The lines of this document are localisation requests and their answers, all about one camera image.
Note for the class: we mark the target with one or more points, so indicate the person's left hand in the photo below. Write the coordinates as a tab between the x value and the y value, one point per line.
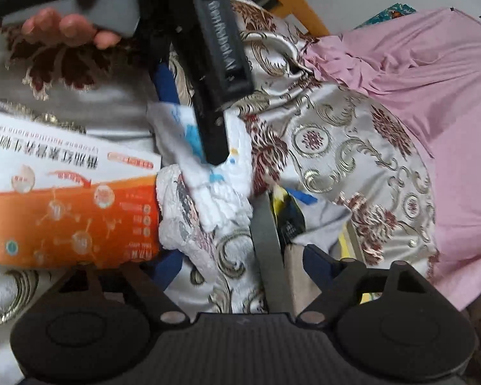
72	26

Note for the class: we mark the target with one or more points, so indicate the white cartoon textured towel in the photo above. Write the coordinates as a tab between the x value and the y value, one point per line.
192	224

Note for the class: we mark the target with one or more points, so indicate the wall poster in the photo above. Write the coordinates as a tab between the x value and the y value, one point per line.
389	14

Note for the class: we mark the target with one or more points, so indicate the floral satin blanket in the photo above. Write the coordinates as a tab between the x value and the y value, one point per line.
344	148

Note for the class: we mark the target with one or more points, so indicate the white blue printed cloth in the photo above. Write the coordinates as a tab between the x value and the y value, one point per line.
176	136

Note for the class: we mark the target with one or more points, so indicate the grey tray box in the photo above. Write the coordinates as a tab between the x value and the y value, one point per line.
266	248

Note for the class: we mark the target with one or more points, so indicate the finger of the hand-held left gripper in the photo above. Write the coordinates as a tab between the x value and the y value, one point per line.
166	84
212	136

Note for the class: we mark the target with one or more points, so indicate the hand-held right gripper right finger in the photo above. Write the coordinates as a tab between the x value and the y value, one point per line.
320	262

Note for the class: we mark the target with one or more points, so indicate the white grey cloth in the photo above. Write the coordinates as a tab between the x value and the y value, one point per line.
324	220

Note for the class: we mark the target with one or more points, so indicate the yellow cartoon towel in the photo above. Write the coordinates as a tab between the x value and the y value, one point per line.
350	248

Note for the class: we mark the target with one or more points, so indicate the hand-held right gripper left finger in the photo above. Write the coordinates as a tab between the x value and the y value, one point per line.
170	266

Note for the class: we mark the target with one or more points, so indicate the white orange medicine box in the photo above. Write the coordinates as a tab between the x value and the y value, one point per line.
64	208

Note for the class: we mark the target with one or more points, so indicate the pink draped cloth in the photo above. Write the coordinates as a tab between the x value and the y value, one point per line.
425	108

